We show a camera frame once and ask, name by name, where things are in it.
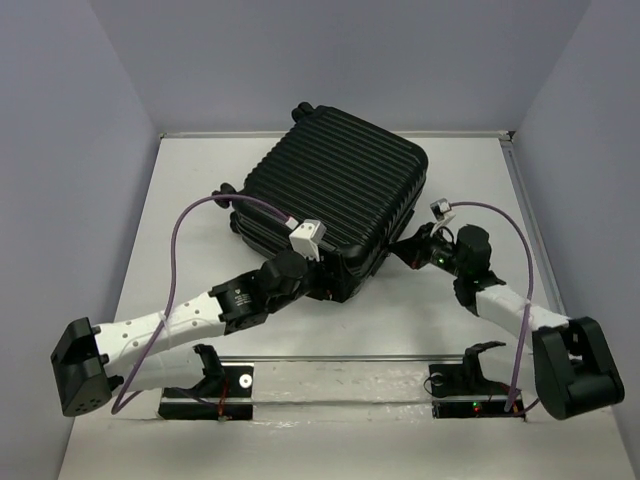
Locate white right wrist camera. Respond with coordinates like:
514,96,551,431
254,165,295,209
430,198,455,236

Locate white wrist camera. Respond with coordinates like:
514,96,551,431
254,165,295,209
430,198,455,236
289,219,326,262

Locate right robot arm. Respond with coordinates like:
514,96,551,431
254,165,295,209
389,224,625,420

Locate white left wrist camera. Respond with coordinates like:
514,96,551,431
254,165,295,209
289,219,326,262

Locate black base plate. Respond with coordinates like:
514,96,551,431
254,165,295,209
157,362,254,422
423,363,526,420

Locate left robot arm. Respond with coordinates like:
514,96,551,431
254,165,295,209
50,249,366,418

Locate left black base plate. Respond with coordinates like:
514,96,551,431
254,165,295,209
157,362,254,422

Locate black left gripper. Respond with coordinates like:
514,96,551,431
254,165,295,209
266,243,358,314

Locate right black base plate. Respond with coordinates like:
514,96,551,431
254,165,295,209
423,363,526,420

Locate black hard-shell suitcase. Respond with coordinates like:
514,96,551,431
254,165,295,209
238,102,429,291

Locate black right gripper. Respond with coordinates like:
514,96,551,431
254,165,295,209
386,222,465,278

